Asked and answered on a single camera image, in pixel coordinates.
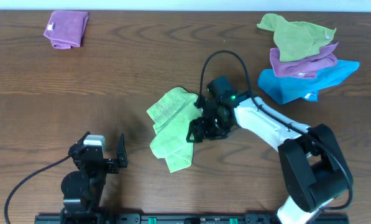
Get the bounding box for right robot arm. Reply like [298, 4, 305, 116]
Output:
[186, 77, 353, 223]

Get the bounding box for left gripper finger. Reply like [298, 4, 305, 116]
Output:
[116, 133, 128, 168]
[76, 131, 90, 144]

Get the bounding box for blue cloth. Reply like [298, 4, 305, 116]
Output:
[257, 60, 360, 105]

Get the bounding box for olive green cloth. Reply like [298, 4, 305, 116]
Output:
[257, 13, 336, 62]

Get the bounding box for light green cloth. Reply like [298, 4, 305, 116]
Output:
[147, 87, 201, 173]

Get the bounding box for crumpled purple cloth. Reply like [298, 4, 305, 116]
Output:
[270, 42, 339, 79]

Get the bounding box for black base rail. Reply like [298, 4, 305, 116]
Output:
[34, 212, 350, 224]

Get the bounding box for folded purple cloth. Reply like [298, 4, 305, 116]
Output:
[44, 11, 89, 49]

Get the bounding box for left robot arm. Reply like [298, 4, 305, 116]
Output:
[60, 132, 128, 223]

